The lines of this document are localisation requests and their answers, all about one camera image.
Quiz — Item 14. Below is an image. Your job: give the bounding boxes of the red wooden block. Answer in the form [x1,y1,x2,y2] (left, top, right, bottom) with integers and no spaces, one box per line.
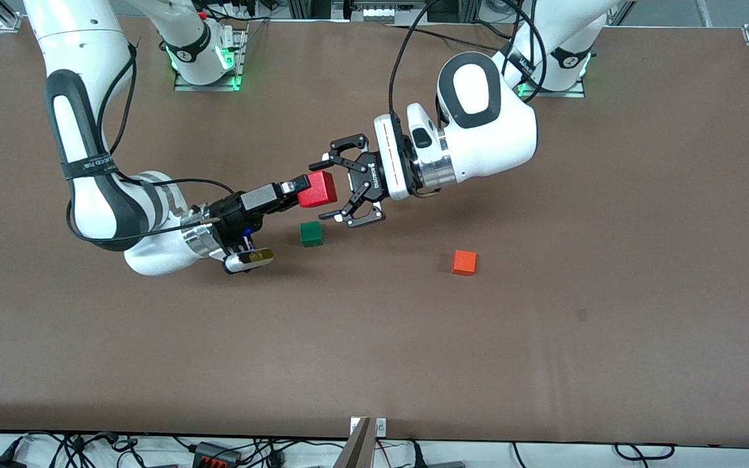
[298,170,339,209]

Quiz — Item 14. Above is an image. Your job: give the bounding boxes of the orange wooden block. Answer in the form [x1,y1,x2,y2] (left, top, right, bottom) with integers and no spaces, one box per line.
[451,250,478,276]

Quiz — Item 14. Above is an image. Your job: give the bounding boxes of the grey terminal block device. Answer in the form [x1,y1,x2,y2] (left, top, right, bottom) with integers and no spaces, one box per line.
[361,6,404,25]

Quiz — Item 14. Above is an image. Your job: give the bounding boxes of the black orange connector block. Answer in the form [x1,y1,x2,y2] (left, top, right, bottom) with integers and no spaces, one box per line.
[191,441,243,468]

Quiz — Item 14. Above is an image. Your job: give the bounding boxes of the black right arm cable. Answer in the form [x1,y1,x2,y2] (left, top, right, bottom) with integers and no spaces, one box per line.
[65,42,240,245]

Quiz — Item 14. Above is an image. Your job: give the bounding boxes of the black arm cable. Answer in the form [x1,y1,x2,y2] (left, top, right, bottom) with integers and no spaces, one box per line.
[387,0,548,122]
[65,42,240,245]

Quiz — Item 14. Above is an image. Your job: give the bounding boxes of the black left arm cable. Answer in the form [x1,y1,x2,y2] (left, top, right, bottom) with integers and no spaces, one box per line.
[387,0,548,122]

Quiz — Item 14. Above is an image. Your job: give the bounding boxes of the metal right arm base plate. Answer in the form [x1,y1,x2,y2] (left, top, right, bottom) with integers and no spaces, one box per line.
[174,27,246,92]

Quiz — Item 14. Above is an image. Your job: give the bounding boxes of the aluminium frame profile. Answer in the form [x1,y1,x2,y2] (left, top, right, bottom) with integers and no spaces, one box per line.
[287,0,483,24]

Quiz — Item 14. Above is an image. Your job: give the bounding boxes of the black cable on table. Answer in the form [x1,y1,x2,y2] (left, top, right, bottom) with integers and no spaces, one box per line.
[390,23,512,51]

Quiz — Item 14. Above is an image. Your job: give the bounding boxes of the small metal pole bracket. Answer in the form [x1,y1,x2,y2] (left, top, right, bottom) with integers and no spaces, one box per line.
[349,417,388,437]

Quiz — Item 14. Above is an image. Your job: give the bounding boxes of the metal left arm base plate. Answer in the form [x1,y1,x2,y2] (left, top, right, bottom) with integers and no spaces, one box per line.
[517,65,586,99]

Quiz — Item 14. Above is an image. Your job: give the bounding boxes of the metal camera pole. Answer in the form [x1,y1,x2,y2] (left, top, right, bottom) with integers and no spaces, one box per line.
[332,417,375,468]

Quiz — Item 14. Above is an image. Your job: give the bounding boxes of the black tangled floor cables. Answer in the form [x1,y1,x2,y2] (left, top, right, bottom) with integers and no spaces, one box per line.
[0,432,174,468]

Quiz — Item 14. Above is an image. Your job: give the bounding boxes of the black looped floor cable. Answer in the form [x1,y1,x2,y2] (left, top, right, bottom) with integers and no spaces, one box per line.
[612,443,676,462]

